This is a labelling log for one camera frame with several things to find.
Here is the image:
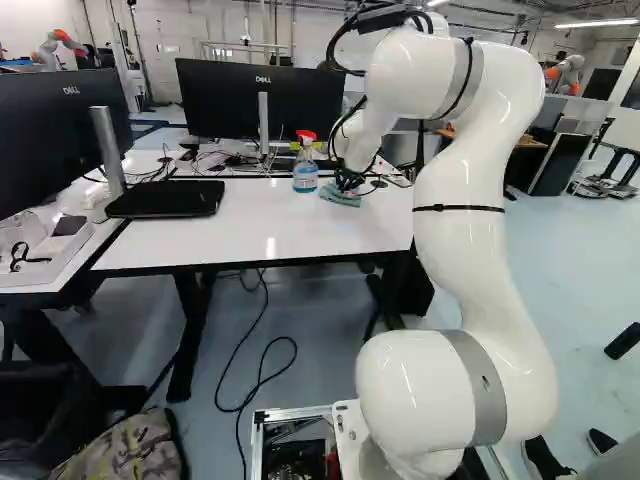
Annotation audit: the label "white desk with monitor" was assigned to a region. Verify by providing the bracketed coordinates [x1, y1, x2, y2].
[0, 164, 132, 361]

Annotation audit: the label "black laptop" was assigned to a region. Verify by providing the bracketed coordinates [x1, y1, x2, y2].
[104, 179, 226, 221]

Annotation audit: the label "camouflage bag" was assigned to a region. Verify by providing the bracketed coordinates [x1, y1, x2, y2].
[48, 406, 190, 480]

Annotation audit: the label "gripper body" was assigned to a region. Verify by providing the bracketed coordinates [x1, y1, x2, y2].
[334, 167, 366, 198]

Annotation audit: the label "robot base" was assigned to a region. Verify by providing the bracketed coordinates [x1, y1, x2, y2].
[252, 398, 501, 480]

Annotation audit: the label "white table black legs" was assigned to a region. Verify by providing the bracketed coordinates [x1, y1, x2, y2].
[88, 174, 437, 404]

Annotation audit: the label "black monitor on silver post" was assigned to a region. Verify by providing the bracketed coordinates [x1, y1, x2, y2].
[174, 57, 347, 157]
[0, 67, 136, 222]

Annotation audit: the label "white desk with cables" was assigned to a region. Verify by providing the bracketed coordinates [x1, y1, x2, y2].
[122, 135, 417, 181]

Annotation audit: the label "clear spray bottle red trigger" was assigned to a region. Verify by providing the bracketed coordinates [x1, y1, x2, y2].
[291, 129, 321, 196]

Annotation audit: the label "green towel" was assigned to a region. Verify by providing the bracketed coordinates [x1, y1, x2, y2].
[319, 181, 364, 208]

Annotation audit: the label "black floor cable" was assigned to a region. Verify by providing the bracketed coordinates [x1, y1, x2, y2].
[214, 268, 299, 480]

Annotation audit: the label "person's legs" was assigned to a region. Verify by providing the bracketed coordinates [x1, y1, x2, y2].
[521, 426, 640, 480]

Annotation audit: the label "black office chair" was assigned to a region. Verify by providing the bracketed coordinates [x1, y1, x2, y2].
[0, 358, 151, 451]

